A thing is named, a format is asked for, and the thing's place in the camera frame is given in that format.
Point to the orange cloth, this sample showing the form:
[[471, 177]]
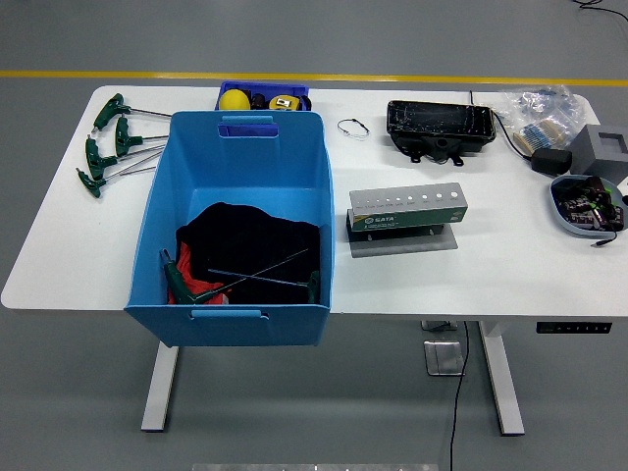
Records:
[[203, 285]]

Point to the dark brown small item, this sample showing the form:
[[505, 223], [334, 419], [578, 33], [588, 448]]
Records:
[[257, 101]]

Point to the black table control panel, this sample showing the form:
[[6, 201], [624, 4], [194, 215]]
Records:
[[574, 327]]

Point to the large light blue plastic box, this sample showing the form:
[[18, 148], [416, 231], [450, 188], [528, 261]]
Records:
[[235, 162]]

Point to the black cloth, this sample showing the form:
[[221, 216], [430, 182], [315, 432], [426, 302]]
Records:
[[265, 235]]

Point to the grey bowl of parts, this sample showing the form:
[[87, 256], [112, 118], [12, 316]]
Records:
[[579, 211]]

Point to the white table leg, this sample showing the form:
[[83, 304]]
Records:
[[500, 382], [159, 392]]

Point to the black power adapter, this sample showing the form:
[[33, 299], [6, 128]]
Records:
[[552, 161]]

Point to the yellow ball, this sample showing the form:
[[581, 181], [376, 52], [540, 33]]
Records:
[[234, 100]]

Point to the yellow tape measure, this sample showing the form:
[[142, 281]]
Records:
[[284, 103]]

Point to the silver floor plate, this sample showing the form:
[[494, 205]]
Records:
[[444, 358]]

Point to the small dark blue bin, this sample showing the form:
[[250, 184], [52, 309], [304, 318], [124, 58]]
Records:
[[265, 87]]

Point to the grey square box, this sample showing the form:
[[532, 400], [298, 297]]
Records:
[[589, 147]]

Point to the clear plastic bag of parts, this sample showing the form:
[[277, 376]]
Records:
[[549, 108]]

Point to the green grey hex key stand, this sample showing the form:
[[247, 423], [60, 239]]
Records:
[[407, 221]]

